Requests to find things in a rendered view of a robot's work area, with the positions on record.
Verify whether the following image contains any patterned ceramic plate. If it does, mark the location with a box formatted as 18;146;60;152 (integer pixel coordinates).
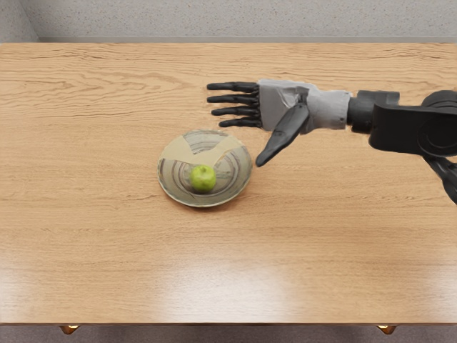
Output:
156;129;253;208

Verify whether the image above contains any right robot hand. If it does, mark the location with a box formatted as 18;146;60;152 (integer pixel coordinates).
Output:
206;79;353;168

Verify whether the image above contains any green apple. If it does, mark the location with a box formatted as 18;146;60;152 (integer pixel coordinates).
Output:
189;164;217;194

